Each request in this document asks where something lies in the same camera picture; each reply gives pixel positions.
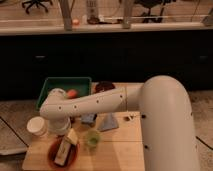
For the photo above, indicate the white paper cup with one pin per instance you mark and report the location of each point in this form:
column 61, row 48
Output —
column 37, row 126

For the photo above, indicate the green plastic bin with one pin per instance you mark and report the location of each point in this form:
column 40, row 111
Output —
column 81, row 84

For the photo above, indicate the black office chair base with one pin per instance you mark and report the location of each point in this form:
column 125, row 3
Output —
column 29, row 3

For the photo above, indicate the small green cup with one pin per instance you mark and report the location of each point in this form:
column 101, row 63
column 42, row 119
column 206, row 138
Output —
column 92, row 138

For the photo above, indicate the small orange object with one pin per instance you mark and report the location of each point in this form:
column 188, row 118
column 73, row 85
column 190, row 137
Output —
column 75, row 22

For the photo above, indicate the grey blue pyramid block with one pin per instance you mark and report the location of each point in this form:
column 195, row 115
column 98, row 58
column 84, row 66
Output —
column 108, row 123

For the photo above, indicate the orange carrot toy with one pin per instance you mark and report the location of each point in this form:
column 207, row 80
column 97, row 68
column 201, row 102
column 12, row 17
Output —
column 72, row 93

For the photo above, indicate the black office chair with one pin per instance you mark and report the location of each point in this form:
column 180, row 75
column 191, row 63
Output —
column 150, row 4

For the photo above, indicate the red bowl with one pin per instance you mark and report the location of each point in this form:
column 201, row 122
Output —
column 70, row 160

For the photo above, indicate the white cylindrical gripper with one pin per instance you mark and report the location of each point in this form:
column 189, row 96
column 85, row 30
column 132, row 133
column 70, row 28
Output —
column 61, row 127

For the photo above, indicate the grey metal post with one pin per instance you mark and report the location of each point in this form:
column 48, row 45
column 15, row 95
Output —
column 127, row 13
column 66, row 14

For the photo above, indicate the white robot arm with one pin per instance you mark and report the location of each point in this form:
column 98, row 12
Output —
column 167, row 123

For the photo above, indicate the dark brown bowl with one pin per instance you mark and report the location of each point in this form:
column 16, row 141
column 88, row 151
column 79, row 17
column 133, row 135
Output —
column 104, row 86

